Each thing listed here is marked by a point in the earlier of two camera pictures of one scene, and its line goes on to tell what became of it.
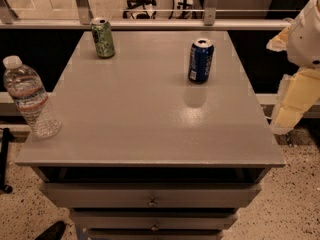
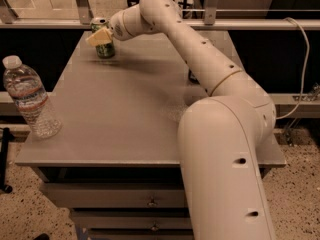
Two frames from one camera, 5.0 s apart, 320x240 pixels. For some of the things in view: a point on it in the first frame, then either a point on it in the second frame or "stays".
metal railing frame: x=82 y=20 stays
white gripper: x=304 y=41 → x=117 y=25
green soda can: x=103 y=35 stays
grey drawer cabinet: x=143 y=153 stays
